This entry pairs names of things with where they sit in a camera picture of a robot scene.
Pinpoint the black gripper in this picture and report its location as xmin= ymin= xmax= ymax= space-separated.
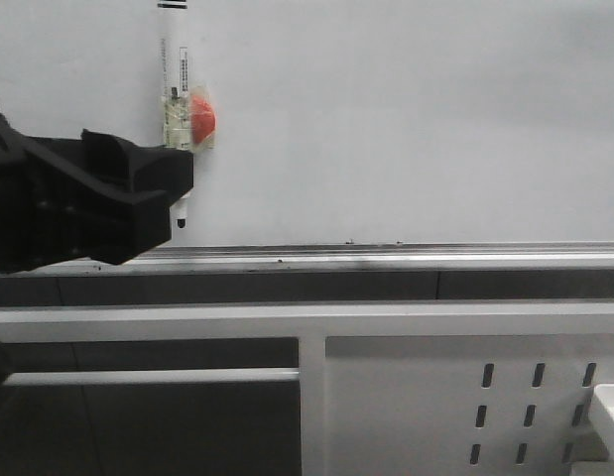
xmin=0 ymin=110 xmax=193 ymax=274

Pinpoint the red round magnet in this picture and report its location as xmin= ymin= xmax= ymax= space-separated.
xmin=189 ymin=95 xmax=216 ymax=146

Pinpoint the white black whiteboard marker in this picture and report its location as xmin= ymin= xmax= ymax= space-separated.
xmin=157 ymin=0 xmax=194 ymax=230

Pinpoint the white whiteboard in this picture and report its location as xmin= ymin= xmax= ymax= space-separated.
xmin=0 ymin=0 xmax=614 ymax=277

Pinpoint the white perforated pegboard panel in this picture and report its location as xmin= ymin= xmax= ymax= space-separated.
xmin=325 ymin=334 xmax=614 ymax=475

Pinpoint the upper white plastic tray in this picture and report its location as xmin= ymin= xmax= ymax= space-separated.
xmin=588 ymin=384 xmax=614 ymax=465

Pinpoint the white metal stand frame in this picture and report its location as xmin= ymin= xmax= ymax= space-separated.
xmin=0 ymin=301 xmax=614 ymax=475

